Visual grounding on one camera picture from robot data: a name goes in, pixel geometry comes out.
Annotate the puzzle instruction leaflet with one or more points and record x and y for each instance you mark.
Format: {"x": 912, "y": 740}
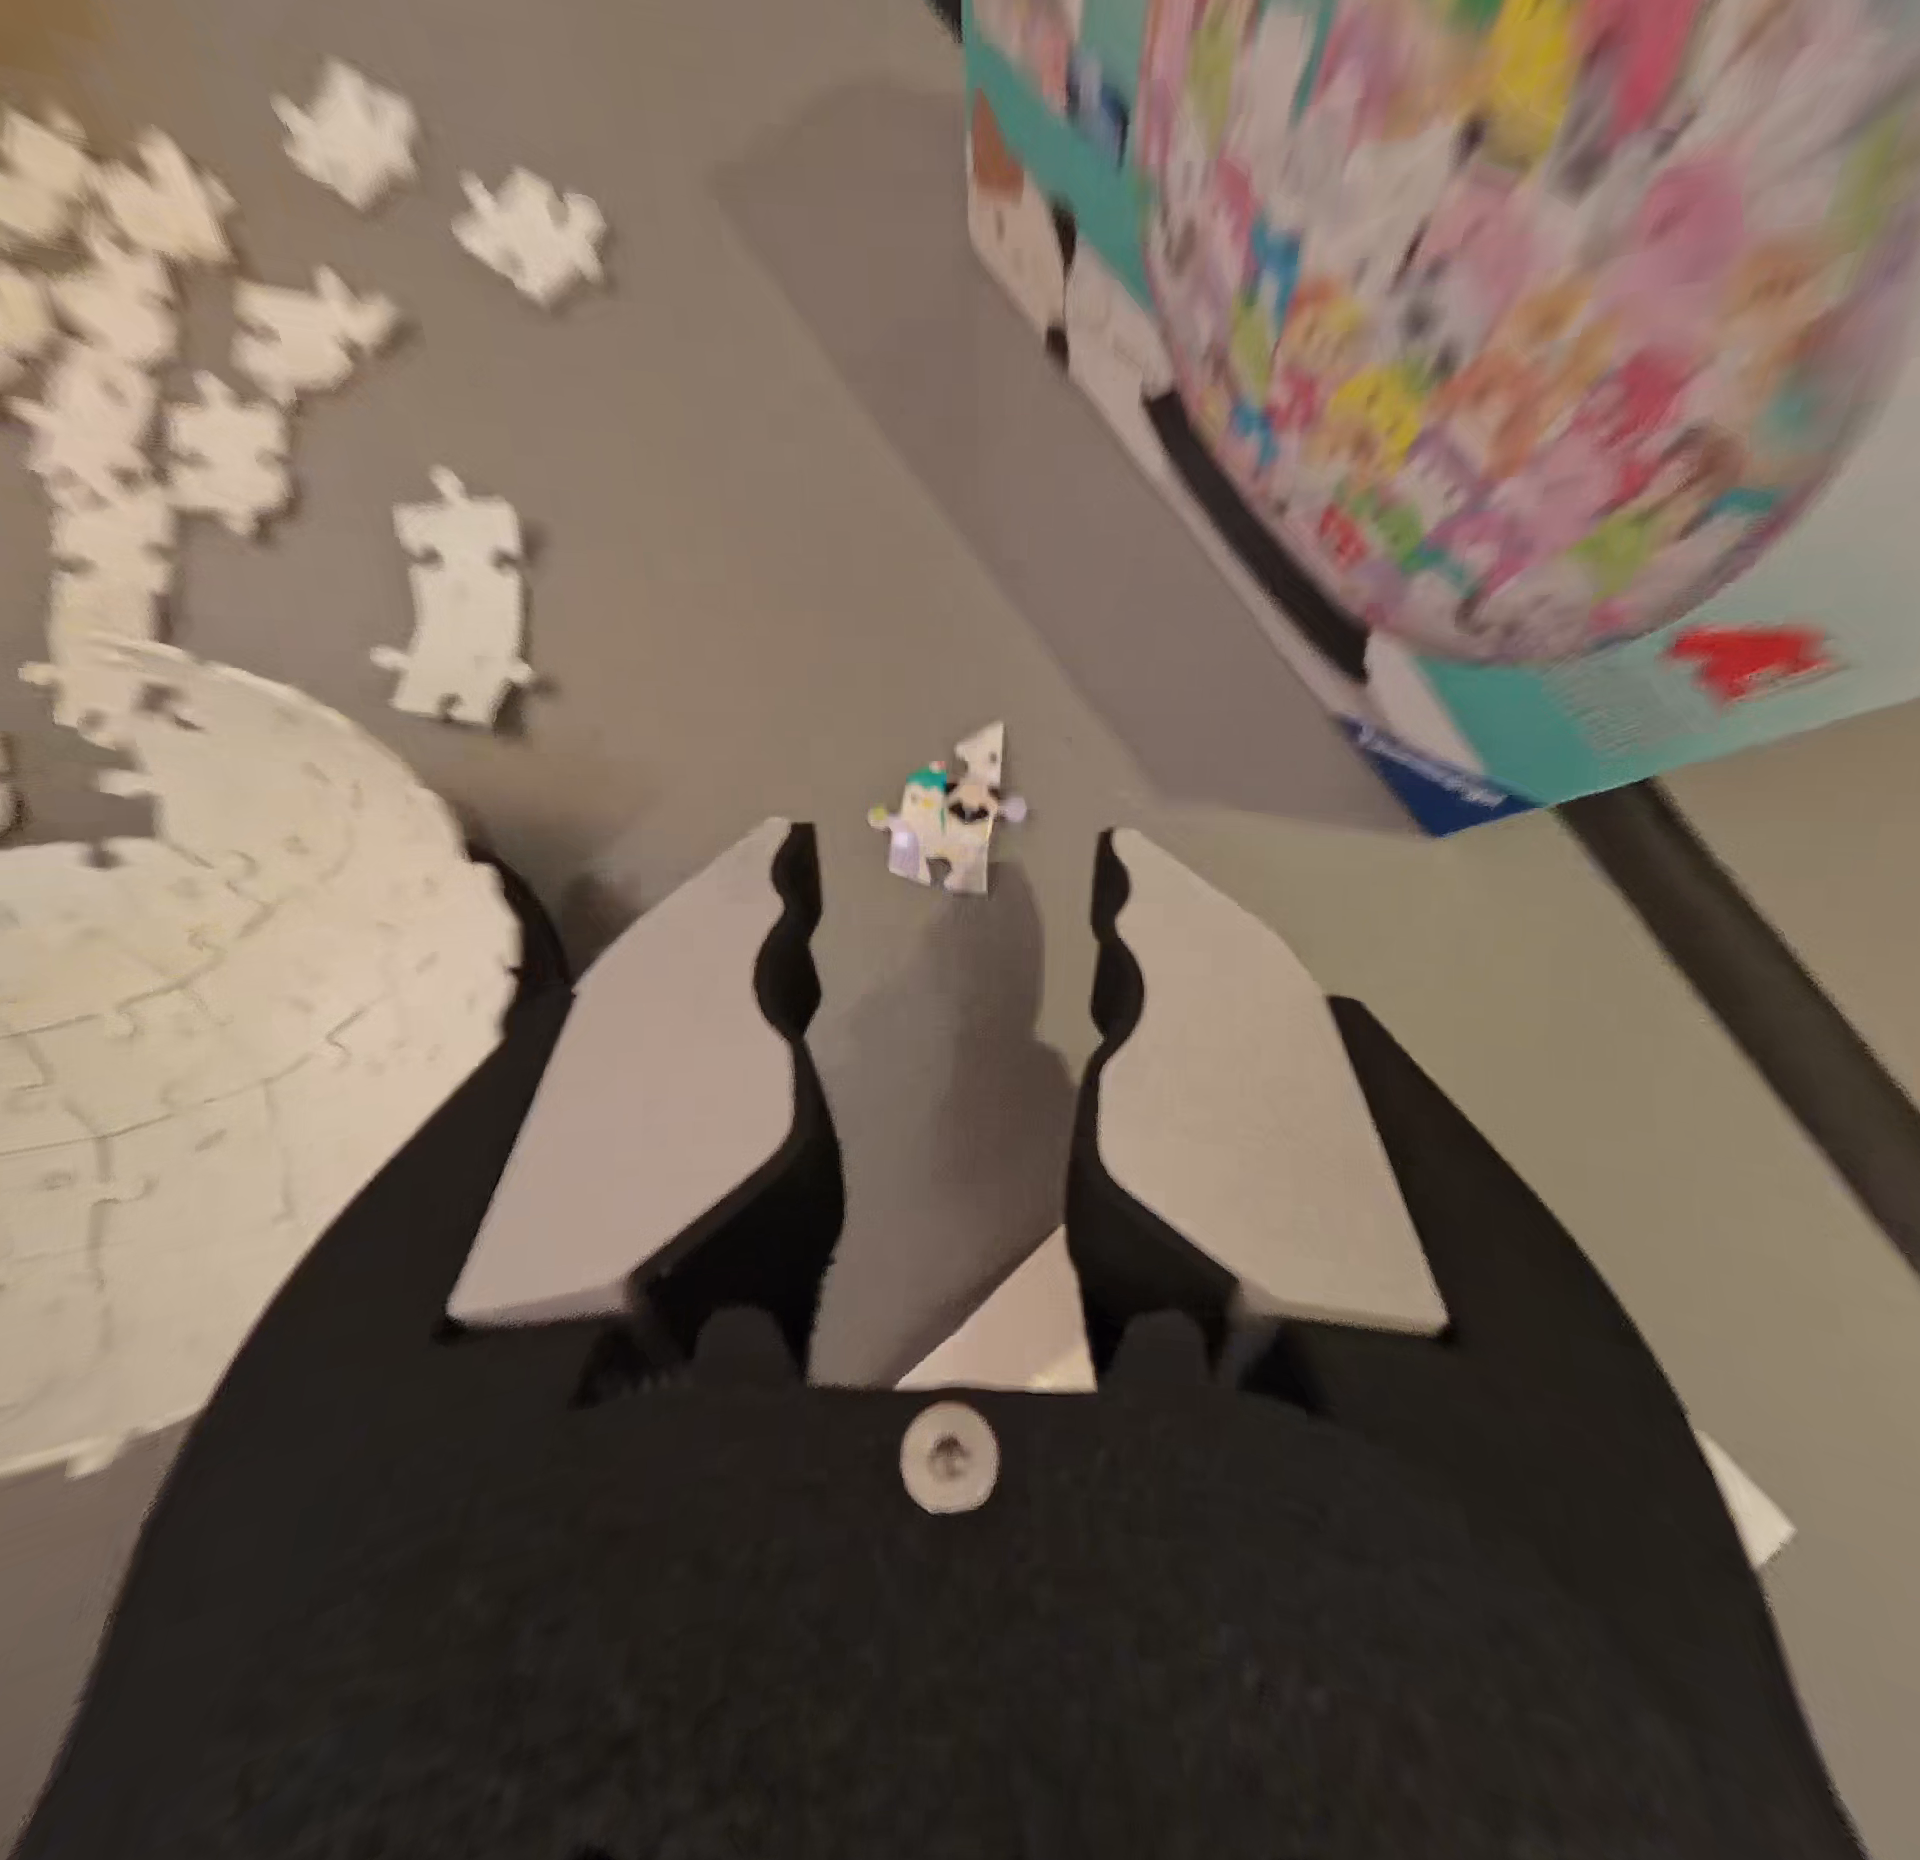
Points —
{"x": 1021, "y": 1335}

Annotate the colourful puzzle ball box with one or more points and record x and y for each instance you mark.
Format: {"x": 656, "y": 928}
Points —
{"x": 1426, "y": 315}

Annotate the cluster of puzzle pieces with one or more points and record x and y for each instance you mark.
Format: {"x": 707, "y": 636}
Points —
{"x": 105, "y": 420}

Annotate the colourful printed puzzle piece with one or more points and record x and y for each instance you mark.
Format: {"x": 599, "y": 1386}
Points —
{"x": 946, "y": 825}

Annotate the partly built white puzzle ball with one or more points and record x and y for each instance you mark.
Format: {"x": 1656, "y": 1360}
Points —
{"x": 226, "y": 1065}

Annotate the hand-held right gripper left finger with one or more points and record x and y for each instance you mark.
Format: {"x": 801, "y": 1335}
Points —
{"x": 645, "y": 1125}

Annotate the white puzzle piece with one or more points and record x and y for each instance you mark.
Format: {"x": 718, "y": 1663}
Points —
{"x": 315, "y": 333}
{"x": 534, "y": 238}
{"x": 348, "y": 135}
{"x": 458, "y": 599}

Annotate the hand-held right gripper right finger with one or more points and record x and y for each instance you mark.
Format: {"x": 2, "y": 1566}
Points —
{"x": 1260, "y": 1139}

